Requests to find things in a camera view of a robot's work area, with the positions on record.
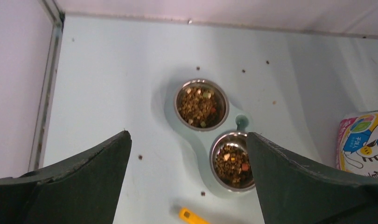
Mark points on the kibble in far bowl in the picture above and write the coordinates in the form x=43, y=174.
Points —
x=198, y=107

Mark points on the pet food bag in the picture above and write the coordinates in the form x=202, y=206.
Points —
x=357, y=144

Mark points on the mint double bowl stand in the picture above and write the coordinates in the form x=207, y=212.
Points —
x=230, y=128

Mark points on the kibble in bowl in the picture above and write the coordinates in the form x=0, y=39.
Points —
x=198, y=107
x=232, y=166

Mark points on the steel bowl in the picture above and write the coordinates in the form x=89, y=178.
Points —
x=221, y=98
x=238, y=139

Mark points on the kibble in near bowl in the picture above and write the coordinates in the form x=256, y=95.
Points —
x=232, y=166

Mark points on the yellow plastic scoop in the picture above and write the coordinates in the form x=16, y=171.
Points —
x=190, y=217

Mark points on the far steel bowl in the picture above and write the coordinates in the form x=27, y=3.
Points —
x=221, y=98

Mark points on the near steel bowl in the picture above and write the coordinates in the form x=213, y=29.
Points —
x=238, y=139

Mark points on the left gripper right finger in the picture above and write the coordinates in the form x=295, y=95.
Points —
x=293, y=189

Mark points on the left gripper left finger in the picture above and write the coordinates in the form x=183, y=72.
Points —
x=82, y=189

